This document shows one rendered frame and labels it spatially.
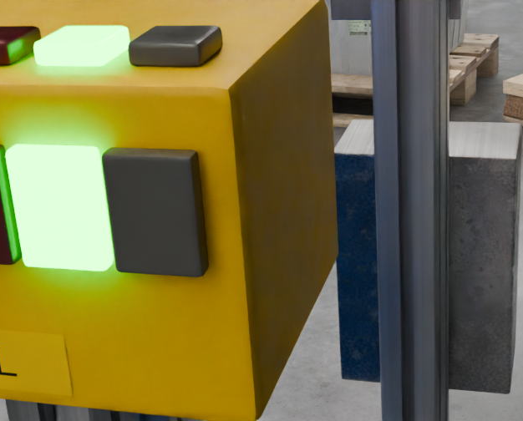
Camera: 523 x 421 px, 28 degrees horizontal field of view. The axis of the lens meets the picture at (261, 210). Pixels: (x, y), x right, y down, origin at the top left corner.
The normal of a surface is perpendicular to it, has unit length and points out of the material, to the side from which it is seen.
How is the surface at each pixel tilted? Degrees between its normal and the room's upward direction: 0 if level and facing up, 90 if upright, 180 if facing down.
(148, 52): 90
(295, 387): 1
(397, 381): 90
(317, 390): 0
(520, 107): 92
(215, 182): 90
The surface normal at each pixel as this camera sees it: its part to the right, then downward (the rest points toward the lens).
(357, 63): -0.44, 0.46
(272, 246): 0.96, 0.04
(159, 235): -0.27, 0.39
